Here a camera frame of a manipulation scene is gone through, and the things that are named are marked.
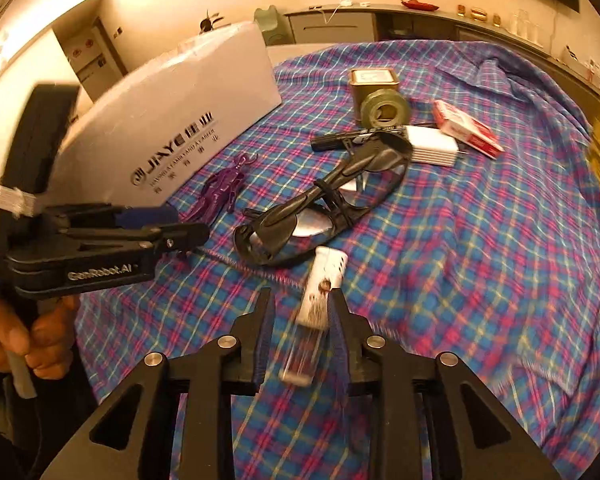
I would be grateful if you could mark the black item on bin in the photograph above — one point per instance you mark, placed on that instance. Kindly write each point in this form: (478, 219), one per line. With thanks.
(211, 22)

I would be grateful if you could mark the white charger block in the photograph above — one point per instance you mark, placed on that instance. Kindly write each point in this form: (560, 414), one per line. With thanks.
(430, 146)

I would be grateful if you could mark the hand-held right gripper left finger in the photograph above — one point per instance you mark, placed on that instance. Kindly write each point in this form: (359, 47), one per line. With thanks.
(265, 332)

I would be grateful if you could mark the gold ornaments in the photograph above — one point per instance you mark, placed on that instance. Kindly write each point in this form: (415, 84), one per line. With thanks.
(477, 14)

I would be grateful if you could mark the purple hair clip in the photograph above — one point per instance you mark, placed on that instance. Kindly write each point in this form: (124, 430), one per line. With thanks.
(225, 185)

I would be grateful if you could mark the red card box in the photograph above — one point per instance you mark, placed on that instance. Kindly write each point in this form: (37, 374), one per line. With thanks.
(462, 127)

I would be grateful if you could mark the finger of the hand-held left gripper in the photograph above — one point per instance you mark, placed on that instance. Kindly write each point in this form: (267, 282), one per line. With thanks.
(180, 237)
(140, 215)

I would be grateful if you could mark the clear drinking glasses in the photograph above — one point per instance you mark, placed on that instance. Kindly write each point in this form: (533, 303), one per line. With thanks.
(525, 25)

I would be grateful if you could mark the person's left hand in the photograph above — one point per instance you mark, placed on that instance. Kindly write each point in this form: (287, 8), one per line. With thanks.
(50, 340)

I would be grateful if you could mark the red dish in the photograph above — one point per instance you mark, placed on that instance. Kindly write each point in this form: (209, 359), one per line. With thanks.
(420, 5)

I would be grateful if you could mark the black marker pen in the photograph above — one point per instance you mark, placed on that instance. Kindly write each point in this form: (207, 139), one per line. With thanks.
(330, 141)

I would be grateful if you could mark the white power strip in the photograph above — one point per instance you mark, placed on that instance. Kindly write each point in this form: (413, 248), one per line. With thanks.
(350, 2)

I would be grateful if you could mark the small white boxes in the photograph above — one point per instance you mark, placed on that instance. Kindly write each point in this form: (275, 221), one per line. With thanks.
(587, 67)

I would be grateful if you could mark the green child chair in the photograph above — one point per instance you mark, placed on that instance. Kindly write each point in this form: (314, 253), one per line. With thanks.
(272, 25)

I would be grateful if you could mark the square metal tin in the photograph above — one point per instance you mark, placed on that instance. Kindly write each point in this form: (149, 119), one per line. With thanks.
(372, 81)

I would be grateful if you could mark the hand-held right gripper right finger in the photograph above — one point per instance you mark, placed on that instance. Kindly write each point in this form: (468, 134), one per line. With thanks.
(337, 332)

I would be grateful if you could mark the plaid cloth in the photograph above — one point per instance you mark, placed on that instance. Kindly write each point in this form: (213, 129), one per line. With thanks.
(480, 260)

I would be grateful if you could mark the white foam box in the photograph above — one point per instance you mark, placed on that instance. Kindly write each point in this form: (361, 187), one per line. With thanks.
(180, 110)

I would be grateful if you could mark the long low tv cabinet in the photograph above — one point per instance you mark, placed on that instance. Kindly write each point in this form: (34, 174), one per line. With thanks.
(330, 25)

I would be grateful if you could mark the white small box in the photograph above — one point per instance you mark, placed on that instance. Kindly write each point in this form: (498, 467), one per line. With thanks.
(325, 270)

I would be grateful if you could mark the black safety glasses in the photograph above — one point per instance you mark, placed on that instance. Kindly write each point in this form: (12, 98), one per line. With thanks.
(280, 215)

